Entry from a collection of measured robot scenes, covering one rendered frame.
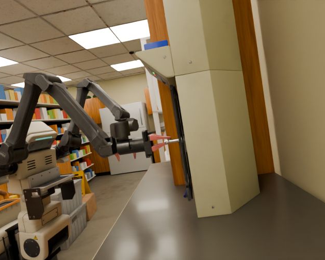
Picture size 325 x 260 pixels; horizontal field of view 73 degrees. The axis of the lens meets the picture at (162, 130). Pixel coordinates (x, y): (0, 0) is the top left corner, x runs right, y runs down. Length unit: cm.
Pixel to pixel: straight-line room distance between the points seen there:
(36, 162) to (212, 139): 99
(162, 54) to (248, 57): 53
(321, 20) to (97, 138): 81
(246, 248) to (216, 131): 33
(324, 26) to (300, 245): 58
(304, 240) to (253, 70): 75
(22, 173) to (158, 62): 92
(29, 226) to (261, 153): 124
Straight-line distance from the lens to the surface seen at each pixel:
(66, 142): 147
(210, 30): 79
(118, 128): 83
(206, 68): 73
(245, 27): 119
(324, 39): 81
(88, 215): 355
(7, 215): 169
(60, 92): 98
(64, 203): 291
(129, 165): 590
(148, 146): 80
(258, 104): 114
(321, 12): 83
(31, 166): 138
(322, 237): 70
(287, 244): 66
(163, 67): 73
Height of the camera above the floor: 128
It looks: 3 degrees down
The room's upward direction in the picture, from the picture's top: 9 degrees counter-clockwise
